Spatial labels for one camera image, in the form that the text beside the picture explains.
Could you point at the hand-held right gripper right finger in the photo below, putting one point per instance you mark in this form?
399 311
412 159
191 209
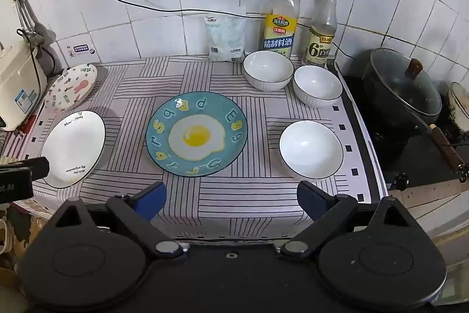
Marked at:
310 199

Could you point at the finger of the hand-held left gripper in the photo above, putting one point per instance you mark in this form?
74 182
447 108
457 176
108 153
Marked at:
36 168

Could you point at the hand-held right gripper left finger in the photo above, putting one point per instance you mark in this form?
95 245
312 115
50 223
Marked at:
153 198

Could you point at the white plate with black rim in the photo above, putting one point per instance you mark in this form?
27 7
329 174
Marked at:
73 148

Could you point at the smooth white bowl black rim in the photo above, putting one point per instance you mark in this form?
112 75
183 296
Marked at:
311 148

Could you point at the blue fried egg plate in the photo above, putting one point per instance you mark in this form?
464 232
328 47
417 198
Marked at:
197 134

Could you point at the rabbit and carrot print plate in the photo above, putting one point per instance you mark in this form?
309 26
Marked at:
71 87

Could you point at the striped tablecloth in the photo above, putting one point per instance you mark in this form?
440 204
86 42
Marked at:
227 199

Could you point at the white rice cooker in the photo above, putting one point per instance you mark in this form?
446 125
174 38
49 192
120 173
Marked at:
18 85

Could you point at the black stove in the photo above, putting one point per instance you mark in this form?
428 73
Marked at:
414 159

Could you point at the small ribbed white bowl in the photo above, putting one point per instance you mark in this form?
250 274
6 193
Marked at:
317 85

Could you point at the large ribbed white bowl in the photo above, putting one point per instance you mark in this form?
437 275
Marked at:
268 69

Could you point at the glass lid with wooden knob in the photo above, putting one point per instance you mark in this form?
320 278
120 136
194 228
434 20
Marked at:
399 85

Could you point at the clear vinegar bottle yellow cap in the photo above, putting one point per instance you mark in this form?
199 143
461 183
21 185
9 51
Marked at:
322 38

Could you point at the white salt bag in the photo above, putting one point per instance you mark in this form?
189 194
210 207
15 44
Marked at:
226 38

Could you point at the white enamel cup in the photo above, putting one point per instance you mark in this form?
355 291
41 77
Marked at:
460 104

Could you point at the cooking wine bottle yellow label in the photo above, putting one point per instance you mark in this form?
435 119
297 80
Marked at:
280 23

